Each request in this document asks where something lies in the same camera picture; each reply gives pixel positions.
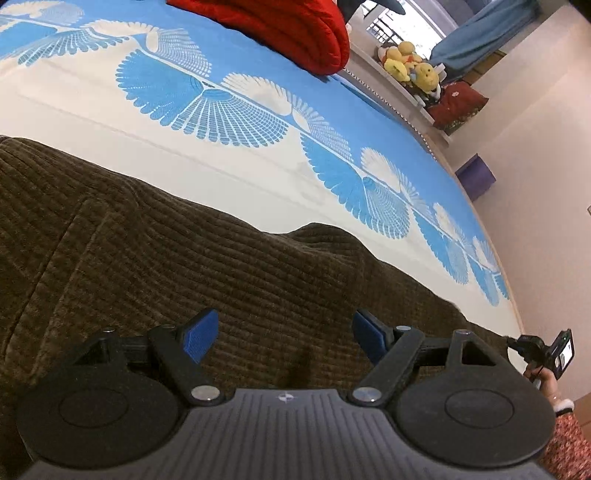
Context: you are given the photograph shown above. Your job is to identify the purple box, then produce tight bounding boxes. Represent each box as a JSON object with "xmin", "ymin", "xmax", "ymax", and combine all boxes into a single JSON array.
[{"xmin": 455, "ymin": 154, "xmax": 497, "ymax": 201}]

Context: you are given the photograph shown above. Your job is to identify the person's right forearm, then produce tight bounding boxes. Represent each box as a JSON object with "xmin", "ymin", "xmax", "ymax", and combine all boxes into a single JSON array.
[{"xmin": 540, "ymin": 399, "xmax": 591, "ymax": 480}]

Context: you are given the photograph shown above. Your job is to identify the blue curtain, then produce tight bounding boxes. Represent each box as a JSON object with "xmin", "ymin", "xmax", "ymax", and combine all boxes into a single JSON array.
[{"xmin": 429, "ymin": 0, "xmax": 541, "ymax": 86}]

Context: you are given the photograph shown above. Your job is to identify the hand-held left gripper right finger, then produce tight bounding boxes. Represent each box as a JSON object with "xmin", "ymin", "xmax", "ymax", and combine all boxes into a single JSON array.
[{"xmin": 348, "ymin": 309, "xmax": 498, "ymax": 407}]

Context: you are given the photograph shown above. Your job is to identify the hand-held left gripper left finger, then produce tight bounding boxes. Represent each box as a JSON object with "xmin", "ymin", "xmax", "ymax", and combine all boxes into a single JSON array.
[{"xmin": 69, "ymin": 308, "xmax": 225, "ymax": 407}]

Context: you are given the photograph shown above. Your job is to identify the window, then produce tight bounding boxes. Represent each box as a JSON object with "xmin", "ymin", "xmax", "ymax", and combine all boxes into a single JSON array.
[{"xmin": 365, "ymin": 0, "xmax": 458, "ymax": 56}]

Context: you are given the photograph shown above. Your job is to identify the yellow duck plush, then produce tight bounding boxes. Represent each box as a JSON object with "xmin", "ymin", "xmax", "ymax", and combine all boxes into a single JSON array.
[{"xmin": 382, "ymin": 41, "xmax": 423, "ymax": 83}]

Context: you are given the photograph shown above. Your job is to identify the red cushion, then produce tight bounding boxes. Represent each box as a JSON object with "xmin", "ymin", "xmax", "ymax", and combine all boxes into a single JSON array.
[{"xmin": 427, "ymin": 83, "xmax": 490, "ymax": 134}]

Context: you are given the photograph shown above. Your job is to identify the brown corduroy pants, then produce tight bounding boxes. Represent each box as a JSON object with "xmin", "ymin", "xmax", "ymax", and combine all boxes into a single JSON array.
[{"xmin": 0, "ymin": 135, "xmax": 522, "ymax": 462}]

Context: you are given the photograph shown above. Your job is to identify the red folded quilt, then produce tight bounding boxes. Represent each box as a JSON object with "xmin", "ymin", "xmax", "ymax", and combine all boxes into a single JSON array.
[{"xmin": 166, "ymin": 0, "xmax": 352, "ymax": 77}]

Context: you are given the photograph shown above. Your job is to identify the person's right hand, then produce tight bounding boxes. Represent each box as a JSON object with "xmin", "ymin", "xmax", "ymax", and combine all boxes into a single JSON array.
[{"xmin": 524, "ymin": 367, "xmax": 561, "ymax": 401}]

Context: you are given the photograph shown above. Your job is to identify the yellow bear plush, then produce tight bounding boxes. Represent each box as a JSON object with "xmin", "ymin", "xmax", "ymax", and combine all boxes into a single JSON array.
[{"xmin": 410, "ymin": 62, "xmax": 443, "ymax": 95}]

